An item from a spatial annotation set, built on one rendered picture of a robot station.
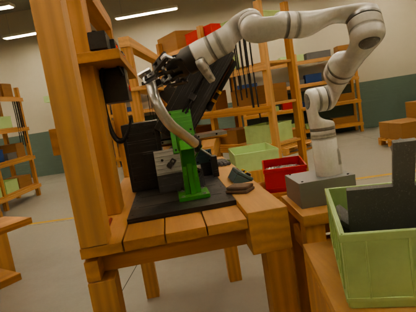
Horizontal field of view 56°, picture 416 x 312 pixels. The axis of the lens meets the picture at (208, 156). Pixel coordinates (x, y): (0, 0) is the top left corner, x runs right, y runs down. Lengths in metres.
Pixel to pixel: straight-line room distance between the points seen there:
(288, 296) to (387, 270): 0.60
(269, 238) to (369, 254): 0.52
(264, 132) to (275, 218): 3.30
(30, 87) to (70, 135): 10.96
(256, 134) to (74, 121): 3.58
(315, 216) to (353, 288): 0.51
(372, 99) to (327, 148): 10.04
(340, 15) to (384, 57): 10.50
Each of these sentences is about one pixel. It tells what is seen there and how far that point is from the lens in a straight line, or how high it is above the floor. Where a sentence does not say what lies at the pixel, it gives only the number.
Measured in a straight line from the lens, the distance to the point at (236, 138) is 5.04.
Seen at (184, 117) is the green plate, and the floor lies 1.23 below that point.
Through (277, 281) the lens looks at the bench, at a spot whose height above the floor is 0.64.
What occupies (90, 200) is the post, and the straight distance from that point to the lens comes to 1.31.
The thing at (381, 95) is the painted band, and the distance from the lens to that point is 11.60.
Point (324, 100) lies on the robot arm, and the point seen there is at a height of 1.22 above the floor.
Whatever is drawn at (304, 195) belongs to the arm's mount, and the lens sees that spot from 1.47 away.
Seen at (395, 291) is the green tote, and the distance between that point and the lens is 0.96.
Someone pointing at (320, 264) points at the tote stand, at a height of 0.79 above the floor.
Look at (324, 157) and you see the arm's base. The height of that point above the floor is 1.02.
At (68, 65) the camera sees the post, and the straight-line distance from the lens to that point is 1.30.
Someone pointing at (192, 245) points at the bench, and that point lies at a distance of 1.42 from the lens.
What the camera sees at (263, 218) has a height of 0.87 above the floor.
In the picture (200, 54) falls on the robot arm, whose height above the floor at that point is 1.41.
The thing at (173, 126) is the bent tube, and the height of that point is 1.23.
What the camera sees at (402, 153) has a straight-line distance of 0.92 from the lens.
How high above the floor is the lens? 1.27
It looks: 7 degrees down
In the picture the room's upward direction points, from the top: 9 degrees counter-clockwise
